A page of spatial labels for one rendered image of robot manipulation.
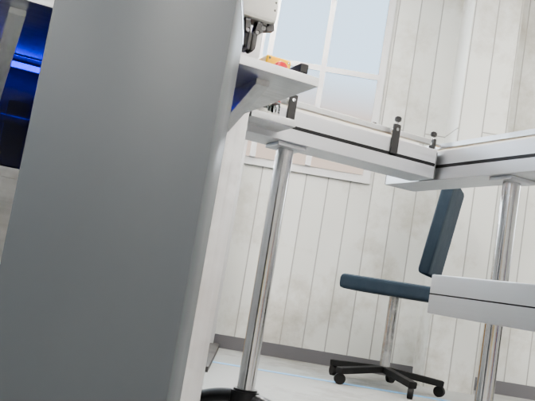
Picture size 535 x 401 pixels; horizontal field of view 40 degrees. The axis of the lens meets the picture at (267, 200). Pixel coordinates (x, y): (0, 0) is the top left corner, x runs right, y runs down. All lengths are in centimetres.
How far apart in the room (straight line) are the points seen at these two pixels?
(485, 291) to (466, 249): 233
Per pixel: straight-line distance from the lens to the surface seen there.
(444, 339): 441
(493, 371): 212
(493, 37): 473
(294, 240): 455
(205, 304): 185
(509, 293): 204
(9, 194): 174
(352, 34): 482
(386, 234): 462
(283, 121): 194
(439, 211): 387
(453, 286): 221
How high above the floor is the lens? 44
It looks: 6 degrees up
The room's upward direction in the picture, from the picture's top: 9 degrees clockwise
